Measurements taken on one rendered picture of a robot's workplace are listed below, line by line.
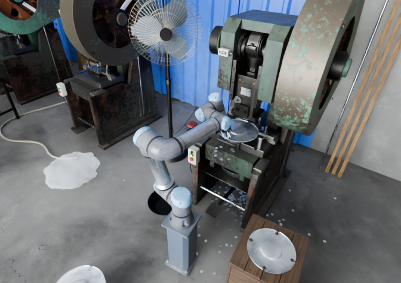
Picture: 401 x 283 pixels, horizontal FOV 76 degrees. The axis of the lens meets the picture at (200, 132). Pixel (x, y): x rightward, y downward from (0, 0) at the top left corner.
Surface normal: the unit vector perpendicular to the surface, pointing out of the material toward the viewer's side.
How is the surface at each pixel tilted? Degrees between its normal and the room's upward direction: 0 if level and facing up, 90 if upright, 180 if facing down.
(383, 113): 90
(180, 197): 7
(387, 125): 90
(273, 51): 90
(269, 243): 0
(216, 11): 90
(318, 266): 0
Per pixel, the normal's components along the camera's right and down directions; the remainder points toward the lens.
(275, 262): 0.04, -0.82
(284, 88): -0.57, 0.51
